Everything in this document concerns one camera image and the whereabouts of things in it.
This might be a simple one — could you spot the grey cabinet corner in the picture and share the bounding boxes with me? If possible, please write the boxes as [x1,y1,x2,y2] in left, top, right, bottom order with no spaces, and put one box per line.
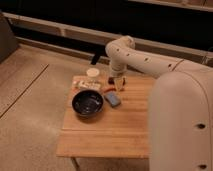
[0,10,19,63]

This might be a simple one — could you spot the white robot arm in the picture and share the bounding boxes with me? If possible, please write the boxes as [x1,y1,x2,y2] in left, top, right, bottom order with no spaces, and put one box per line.
[105,36,213,171]

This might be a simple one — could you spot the black ceramic bowl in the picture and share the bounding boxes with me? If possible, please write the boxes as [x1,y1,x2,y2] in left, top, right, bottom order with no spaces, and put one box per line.
[72,90,104,117]

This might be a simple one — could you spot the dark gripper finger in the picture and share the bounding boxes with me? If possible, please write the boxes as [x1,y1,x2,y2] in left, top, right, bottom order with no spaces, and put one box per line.
[115,78,125,91]

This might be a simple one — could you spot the white snack packet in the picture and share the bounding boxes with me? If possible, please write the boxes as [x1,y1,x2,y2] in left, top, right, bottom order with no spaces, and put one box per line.
[78,80,101,91]

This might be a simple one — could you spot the wooden table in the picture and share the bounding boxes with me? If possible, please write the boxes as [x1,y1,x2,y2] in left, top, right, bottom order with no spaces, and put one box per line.
[56,76,154,159]

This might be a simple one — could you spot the small white cup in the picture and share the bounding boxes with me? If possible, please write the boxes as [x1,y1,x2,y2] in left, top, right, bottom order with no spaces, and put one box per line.
[86,68,100,78]

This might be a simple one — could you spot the blue sponge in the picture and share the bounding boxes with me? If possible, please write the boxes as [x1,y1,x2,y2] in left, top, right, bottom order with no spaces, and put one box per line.
[104,92,121,107]

